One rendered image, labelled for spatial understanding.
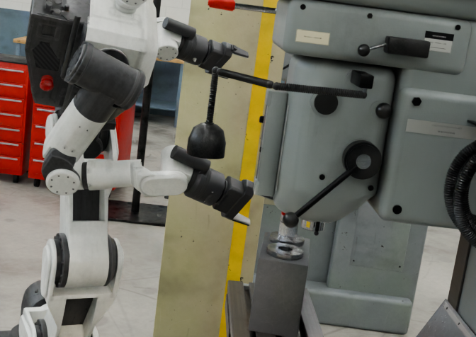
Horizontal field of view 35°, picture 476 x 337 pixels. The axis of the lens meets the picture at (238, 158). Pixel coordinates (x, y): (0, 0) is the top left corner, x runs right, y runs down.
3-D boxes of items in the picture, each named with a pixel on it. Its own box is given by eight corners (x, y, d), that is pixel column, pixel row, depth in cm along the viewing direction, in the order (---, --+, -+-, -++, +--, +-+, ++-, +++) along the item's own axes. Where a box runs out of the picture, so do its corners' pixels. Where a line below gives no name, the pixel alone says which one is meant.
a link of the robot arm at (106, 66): (60, 105, 161) (91, 61, 154) (64, 82, 168) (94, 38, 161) (108, 129, 166) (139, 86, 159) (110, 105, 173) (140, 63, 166)
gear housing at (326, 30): (282, 53, 132) (290, -4, 130) (270, 44, 156) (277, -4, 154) (465, 76, 135) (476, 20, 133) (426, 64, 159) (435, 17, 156)
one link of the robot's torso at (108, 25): (8, 134, 179) (32, 16, 155) (21, 44, 202) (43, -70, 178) (130, 153, 188) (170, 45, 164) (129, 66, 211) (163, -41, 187)
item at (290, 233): (292, 241, 189) (296, 219, 187) (275, 236, 190) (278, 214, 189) (298, 236, 193) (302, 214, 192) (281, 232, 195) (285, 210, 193)
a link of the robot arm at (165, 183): (188, 196, 179) (132, 199, 178) (187, 171, 186) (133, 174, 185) (187, 175, 175) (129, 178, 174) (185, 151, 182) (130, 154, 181)
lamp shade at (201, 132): (178, 150, 142) (182, 118, 140) (209, 149, 146) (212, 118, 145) (201, 159, 136) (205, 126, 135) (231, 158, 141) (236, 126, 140)
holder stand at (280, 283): (247, 330, 181) (258, 252, 177) (255, 296, 202) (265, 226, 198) (297, 338, 180) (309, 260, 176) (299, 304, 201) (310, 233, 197)
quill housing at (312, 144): (275, 224, 141) (299, 55, 135) (266, 195, 161) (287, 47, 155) (373, 235, 142) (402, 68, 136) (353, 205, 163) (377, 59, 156)
